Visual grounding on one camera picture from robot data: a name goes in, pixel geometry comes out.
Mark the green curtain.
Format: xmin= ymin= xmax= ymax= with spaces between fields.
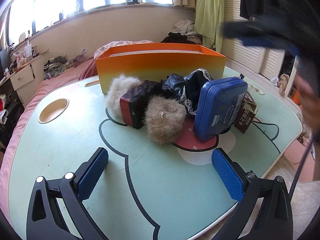
xmin=195 ymin=0 xmax=225 ymax=53

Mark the green cartoon lap table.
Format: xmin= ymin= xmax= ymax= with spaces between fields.
xmin=8 ymin=79 xmax=302 ymax=239

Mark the brown milk carton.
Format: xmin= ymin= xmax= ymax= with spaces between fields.
xmin=234 ymin=92 xmax=258 ymax=133

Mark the white clothes pile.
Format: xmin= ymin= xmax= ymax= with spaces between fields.
xmin=173 ymin=20 xmax=202 ymax=44

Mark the blue tin box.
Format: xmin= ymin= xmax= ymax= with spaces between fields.
xmin=193 ymin=77 xmax=248 ymax=142

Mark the black clothes pile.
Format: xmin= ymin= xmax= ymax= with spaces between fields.
xmin=161 ymin=32 xmax=196 ymax=44

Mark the black lace-trimmed bag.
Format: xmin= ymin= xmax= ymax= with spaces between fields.
xmin=161 ymin=68 xmax=213 ymax=118

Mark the black quilted pouch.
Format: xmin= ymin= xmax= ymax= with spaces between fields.
xmin=120 ymin=80 xmax=161 ymax=129

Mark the white drawer nightstand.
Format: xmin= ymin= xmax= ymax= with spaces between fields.
xmin=10 ymin=55 xmax=47 ymax=108

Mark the beige fur pompom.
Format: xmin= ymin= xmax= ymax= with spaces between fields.
xmin=144 ymin=96 xmax=187 ymax=145

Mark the cream fur scrunchie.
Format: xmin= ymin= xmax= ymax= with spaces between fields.
xmin=106 ymin=74 xmax=142 ymax=118

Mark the grey clothes pile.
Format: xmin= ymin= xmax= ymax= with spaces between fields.
xmin=43 ymin=49 xmax=86 ymax=80

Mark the orange gradient cardboard box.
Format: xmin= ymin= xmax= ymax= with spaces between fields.
xmin=95 ymin=43 xmax=226 ymax=94

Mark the white drink cup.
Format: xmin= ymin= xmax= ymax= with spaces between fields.
xmin=24 ymin=41 xmax=33 ymax=61

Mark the black cable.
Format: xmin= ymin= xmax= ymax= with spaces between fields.
xmin=287 ymin=134 xmax=318 ymax=207

